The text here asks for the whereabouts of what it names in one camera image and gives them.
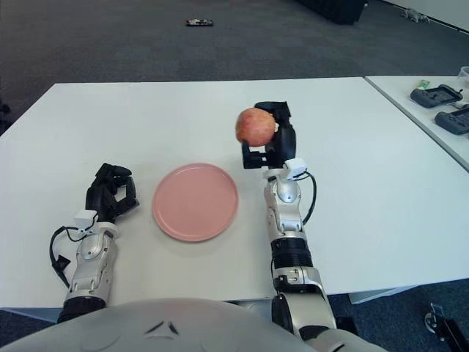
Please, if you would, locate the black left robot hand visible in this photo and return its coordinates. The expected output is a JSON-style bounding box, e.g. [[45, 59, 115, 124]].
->
[[85, 163, 141, 223]]

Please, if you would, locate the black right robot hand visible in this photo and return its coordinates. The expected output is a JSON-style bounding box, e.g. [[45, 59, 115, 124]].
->
[[240, 100, 297, 170]]

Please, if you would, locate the red yellow apple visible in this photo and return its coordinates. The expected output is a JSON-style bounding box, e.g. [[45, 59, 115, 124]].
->
[[234, 107, 276, 147]]

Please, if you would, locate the pink round plate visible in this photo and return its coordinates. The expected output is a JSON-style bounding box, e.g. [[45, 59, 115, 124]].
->
[[152, 162, 240, 243]]

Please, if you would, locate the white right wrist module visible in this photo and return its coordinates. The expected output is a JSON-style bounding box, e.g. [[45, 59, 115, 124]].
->
[[284, 158, 309, 181]]

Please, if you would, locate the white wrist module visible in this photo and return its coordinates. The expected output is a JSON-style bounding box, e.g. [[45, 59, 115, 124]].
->
[[284, 158, 309, 181], [74, 208, 97, 230]]

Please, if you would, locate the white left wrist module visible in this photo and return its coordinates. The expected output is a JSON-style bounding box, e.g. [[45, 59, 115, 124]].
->
[[74, 208, 97, 230]]

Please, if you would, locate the black furniture block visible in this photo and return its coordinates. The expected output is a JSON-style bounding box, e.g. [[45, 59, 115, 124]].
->
[[295, 0, 369, 26]]

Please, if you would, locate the grey robot torso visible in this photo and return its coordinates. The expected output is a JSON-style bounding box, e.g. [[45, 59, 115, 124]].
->
[[0, 297, 312, 352]]

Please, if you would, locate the grey handheld controller with screen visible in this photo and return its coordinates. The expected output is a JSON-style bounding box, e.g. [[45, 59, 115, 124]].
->
[[409, 84, 463, 109]]

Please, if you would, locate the grey quadruped robot toy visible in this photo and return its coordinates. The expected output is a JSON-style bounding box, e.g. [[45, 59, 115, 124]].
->
[[399, 7, 430, 23]]

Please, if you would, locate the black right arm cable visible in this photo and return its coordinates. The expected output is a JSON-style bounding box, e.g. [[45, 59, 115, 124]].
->
[[292, 170, 318, 224]]

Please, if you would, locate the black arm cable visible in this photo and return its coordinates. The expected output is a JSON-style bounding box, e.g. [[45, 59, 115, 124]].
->
[[49, 225, 85, 289], [292, 170, 318, 224]]

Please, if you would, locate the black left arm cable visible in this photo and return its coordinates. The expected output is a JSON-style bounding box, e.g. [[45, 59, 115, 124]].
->
[[49, 225, 85, 289]]

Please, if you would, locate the black metal stand bracket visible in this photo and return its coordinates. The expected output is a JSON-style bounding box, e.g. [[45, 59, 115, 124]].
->
[[424, 302, 466, 352]]

